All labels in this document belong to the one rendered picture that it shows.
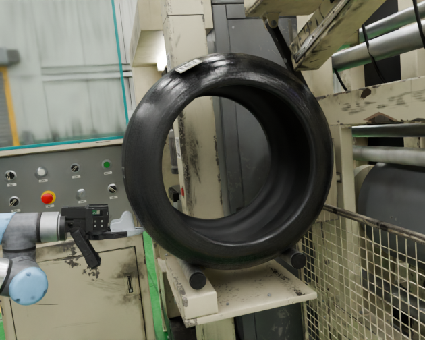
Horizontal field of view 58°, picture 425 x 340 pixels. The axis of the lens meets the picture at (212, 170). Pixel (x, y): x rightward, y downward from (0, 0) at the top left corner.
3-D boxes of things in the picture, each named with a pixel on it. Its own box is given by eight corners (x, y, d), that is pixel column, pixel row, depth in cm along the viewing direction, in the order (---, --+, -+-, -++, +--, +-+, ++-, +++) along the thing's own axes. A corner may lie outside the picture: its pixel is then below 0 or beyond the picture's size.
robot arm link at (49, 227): (40, 245, 92) (46, 237, 100) (60, 245, 94) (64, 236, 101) (39, 215, 92) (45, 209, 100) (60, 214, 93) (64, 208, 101)
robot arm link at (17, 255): (4, 302, 87) (4, 254, 86) (0, 288, 96) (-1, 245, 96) (42, 295, 91) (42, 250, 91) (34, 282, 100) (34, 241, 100)
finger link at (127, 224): (146, 214, 99) (109, 214, 97) (146, 236, 99) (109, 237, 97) (146, 212, 102) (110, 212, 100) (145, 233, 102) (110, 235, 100)
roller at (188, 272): (168, 238, 129) (182, 236, 130) (171, 251, 129) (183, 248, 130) (188, 274, 95) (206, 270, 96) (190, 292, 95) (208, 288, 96)
